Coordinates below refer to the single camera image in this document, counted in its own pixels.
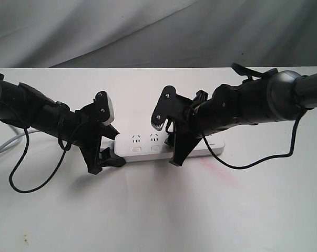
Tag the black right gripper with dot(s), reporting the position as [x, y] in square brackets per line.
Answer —
[188, 120]

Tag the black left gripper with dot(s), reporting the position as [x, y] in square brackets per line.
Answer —
[84, 129]

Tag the white five-outlet power strip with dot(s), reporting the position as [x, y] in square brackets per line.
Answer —
[138, 147]

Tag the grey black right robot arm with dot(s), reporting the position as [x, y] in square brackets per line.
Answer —
[271, 96]

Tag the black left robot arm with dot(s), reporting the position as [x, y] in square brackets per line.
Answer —
[24, 106]

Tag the grey backdrop cloth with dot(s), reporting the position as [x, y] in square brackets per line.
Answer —
[157, 34]

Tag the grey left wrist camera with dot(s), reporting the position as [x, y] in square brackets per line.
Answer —
[104, 108]

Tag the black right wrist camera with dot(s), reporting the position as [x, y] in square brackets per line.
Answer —
[163, 107]

